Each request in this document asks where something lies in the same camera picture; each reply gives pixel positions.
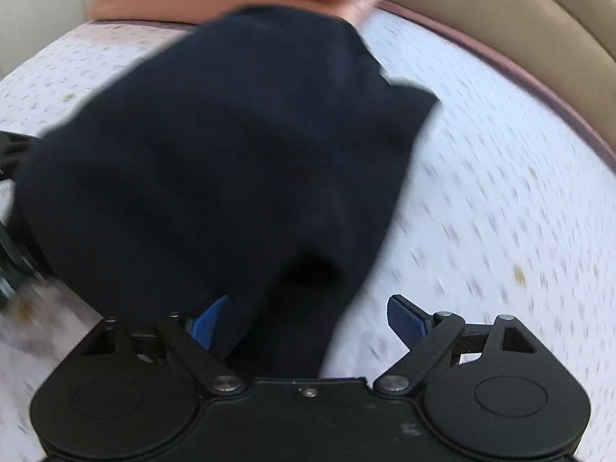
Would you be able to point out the navy white-striped pants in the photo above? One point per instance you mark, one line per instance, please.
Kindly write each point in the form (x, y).
(216, 154)

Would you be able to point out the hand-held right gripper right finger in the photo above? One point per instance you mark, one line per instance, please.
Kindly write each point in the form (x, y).
(406, 320)

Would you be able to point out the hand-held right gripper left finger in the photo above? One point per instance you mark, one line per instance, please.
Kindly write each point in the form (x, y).
(208, 323)

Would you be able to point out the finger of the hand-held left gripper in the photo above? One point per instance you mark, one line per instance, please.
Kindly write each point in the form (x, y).
(12, 151)

